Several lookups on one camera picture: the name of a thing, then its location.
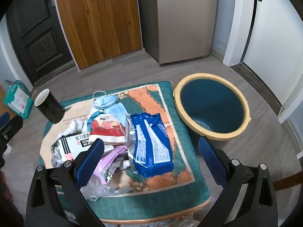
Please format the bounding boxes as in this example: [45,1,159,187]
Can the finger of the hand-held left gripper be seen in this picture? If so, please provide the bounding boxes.
[0,112,23,147]

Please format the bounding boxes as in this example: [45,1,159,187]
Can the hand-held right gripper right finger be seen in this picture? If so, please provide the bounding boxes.
[198,136,278,227]

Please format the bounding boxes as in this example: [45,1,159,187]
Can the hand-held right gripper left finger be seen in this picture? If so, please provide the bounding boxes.
[26,138,106,227]

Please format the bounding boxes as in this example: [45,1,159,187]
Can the white medicine box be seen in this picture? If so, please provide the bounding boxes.
[57,134,114,161]

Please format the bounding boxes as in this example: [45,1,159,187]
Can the silver foil wrapper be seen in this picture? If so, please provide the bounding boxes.
[50,138,74,169]

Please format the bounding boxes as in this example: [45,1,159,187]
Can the red floral packet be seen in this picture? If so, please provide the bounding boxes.
[89,115,126,145]

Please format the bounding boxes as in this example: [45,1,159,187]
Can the teal bin with yellow rim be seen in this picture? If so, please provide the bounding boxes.
[173,74,251,155]

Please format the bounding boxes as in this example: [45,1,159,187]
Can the blue wet wipe packet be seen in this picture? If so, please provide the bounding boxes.
[130,113,174,178]

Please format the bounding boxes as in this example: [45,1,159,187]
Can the purple packet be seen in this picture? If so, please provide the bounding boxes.
[95,145,129,185]

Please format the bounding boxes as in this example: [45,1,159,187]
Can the green tissue pack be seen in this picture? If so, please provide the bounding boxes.
[3,80,34,119]

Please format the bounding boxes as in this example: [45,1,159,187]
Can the cardboard box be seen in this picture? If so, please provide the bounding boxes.
[0,84,17,121]

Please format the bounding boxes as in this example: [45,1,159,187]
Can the clear plastic wrap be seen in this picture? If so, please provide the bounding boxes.
[80,170,133,200]

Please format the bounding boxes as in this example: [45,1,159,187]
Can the white crumpled tissue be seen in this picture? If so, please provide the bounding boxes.
[63,119,84,139]

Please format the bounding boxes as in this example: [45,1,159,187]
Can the teal orange printed cushion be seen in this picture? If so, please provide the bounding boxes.
[39,80,211,218]

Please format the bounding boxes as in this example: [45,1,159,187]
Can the black paper cup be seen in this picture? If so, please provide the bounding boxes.
[34,89,65,124]

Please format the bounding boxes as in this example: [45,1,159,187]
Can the dark entrance door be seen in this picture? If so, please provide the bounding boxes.
[5,0,76,86]

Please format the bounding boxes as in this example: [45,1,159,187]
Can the brown wooden cabinet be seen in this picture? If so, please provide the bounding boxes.
[54,0,143,70]

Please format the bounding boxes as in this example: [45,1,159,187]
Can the white door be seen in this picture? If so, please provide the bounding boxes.
[243,0,303,104]

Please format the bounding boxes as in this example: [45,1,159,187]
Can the beige refrigerator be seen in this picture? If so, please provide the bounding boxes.
[136,0,218,65]

